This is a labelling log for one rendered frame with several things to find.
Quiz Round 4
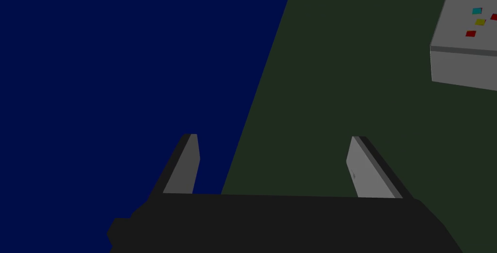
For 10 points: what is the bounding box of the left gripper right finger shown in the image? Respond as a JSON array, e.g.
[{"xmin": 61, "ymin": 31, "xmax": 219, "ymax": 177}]
[{"xmin": 346, "ymin": 136, "xmax": 415, "ymax": 199}]

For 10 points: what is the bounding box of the grey fridge with coloured magnets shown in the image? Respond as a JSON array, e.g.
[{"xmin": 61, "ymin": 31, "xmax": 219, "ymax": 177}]
[{"xmin": 430, "ymin": 0, "xmax": 497, "ymax": 91}]

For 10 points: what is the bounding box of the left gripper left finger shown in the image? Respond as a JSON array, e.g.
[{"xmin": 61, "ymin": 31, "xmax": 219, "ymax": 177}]
[{"xmin": 149, "ymin": 133, "xmax": 201, "ymax": 199}]

